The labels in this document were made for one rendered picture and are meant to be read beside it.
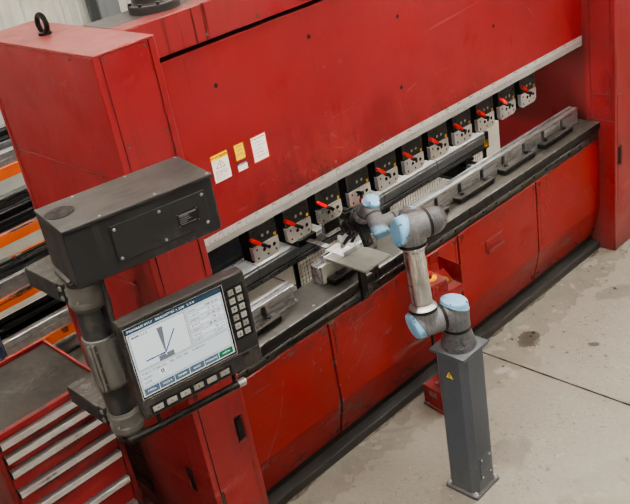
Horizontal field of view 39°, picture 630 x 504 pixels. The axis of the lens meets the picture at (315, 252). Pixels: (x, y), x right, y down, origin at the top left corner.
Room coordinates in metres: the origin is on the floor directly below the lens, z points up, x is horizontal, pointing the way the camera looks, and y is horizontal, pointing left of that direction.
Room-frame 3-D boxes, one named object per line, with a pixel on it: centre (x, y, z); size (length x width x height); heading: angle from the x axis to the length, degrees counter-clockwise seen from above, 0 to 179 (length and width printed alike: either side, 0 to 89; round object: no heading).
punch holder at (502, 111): (4.62, -1.15, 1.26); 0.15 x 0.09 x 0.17; 130
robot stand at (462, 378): (3.11, -0.53, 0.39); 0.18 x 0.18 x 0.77; 41
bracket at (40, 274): (2.70, 0.73, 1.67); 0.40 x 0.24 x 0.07; 130
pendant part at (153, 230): (2.55, 0.55, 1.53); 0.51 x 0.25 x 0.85; 120
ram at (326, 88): (4.16, -0.60, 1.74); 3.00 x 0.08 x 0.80; 130
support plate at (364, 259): (3.63, -0.19, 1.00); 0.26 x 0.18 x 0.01; 40
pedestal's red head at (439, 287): (3.72, -0.55, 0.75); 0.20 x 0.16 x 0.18; 123
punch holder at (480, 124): (4.49, -1.00, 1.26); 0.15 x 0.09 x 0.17; 130
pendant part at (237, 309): (2.50, 0.46, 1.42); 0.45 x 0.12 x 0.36; 120
